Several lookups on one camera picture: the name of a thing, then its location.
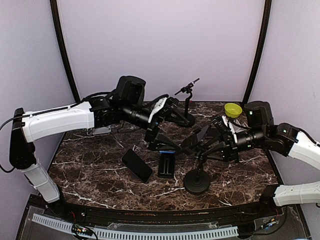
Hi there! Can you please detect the white folding phone stand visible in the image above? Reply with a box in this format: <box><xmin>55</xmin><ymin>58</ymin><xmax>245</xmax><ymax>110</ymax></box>
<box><xmin>86</xmin><ymin>125</ymin><xmax>112</xmax><ymax>136</ymax></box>

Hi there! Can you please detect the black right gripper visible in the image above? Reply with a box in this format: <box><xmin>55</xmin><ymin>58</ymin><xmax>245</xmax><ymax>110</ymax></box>
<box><xmin>201</xmin><ymin>126</ymin><xmax>267</xmax><ymax>163</ymax></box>

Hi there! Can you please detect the black front tripod phone stand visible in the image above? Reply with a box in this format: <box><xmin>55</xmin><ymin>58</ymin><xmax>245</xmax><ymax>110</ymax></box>
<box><xmin>183</xmin><ymin>149</ymin><xmax>211</xmax><ymax>195</ymax></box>

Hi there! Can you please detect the dark phone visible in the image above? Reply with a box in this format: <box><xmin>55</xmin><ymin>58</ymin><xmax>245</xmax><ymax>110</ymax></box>
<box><xmin>180</xmin><ymin>125</ymin><xmax>211</xmax><ymax>155</ymax></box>

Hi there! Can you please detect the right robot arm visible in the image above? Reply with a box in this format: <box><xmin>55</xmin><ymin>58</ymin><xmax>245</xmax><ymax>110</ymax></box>
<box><xmin>198</xmin><ymin>100</ymin><xmax>320</xmax><ymax>217</ymax></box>

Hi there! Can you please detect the black phone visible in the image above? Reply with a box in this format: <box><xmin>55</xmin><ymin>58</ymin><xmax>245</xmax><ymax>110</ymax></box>
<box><xmin>121</xmin><ymin>149</ymin><xmax>153</xmax><ymax>184</ymax></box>

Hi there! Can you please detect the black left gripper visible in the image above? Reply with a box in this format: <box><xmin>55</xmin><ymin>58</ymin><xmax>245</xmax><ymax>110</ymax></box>
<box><xmin>122</xmin><ymin>100</ymin><xmax>191</xmax><ymax>151</ymax></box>

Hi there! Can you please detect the black rear gooseneck phone stand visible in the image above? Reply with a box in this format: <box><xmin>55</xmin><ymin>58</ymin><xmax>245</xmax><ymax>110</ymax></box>
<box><xmin>174</xmin><ymin>78</ymin><xmax>200</xmax><ymax>128</ymax></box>

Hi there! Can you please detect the lime green plastic bowl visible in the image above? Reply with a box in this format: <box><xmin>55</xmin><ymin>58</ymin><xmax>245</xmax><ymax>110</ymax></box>
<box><xmin>224</xmin><ymin>102</ymin><xmax>243</xmax><ymax>119</ymax></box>

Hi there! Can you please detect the white cable duct strip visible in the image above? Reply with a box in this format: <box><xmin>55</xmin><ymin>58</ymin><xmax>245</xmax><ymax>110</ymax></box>
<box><xmin>31</xmin><ymin>213</ymin><xmax>239</xmax><ymax>240</ymax></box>

